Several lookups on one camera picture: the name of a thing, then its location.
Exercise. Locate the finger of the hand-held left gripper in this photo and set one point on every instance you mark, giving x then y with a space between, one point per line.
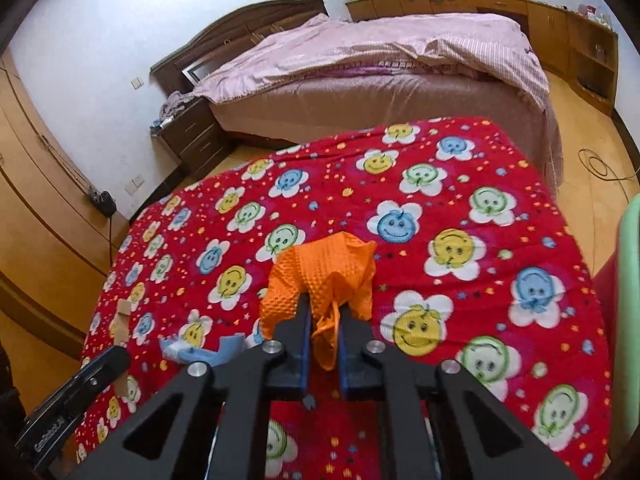
102 372

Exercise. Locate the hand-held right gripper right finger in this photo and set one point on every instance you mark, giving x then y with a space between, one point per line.
344 360

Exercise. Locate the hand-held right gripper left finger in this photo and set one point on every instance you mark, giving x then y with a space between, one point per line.
303 345

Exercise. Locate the red bin with green rim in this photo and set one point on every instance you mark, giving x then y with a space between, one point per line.
627 260

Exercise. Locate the brown cardboard piece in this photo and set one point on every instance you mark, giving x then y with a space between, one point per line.
120 320

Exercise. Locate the bluish purple plastic piece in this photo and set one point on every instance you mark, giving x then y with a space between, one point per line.
230 347

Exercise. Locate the white blue paper packet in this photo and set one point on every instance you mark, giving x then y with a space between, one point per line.
180 350

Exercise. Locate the black power adapter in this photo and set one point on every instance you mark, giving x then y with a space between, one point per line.
102 202

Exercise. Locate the wooden wardrobe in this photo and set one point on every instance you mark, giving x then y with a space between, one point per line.
40 200

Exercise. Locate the red flower printed blanket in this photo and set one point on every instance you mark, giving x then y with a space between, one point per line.
450 200

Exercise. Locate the dark wooden nightstand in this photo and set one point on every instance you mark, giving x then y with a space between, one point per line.
195 132

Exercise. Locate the crumpled clothes on nightstand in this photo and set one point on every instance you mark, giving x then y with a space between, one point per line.
172 105

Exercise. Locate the pink striped duvet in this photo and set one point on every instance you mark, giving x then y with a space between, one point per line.
375 40

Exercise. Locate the dark wooden headboard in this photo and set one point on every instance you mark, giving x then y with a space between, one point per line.
240 25

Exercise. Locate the long wooden desk cabinet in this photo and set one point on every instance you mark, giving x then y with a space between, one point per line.
550 25

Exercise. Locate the white plastic container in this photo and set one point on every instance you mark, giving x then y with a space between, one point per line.
595 16

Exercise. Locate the white double wall socket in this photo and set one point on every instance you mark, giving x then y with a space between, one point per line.
135 184

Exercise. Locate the white wall switch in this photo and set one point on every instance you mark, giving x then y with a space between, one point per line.
136 83

